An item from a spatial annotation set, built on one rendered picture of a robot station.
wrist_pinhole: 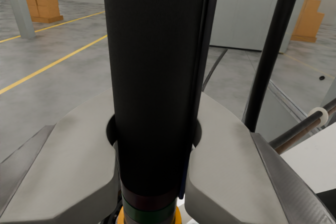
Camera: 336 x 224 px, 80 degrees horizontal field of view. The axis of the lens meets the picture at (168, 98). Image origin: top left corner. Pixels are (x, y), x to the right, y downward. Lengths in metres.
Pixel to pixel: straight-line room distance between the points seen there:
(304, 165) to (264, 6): 5.33
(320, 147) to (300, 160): 0.05
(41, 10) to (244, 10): 6.39
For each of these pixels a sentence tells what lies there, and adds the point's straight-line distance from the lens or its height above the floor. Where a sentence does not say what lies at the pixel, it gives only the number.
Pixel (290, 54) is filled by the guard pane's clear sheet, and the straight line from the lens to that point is 1.34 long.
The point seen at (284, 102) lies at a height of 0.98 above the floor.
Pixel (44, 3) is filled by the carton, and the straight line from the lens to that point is 8.39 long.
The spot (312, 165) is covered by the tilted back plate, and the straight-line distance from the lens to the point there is 0.53.
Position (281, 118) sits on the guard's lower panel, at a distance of 1.34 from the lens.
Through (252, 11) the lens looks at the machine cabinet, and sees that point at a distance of 5.69.
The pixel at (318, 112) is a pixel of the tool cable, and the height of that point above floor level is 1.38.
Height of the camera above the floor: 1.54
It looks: 31 degrees down
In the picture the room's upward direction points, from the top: 4 degrees clockwise
